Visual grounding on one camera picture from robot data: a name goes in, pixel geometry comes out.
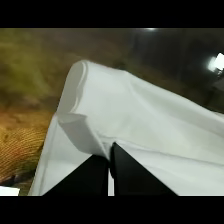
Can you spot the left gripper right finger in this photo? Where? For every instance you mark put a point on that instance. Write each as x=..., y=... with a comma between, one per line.
x=133, y=176

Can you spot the white garment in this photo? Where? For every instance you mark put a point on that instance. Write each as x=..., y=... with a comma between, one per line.
x=140, y=110

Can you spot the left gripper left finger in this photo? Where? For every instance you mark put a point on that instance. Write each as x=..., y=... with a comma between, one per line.
x=86, y=180

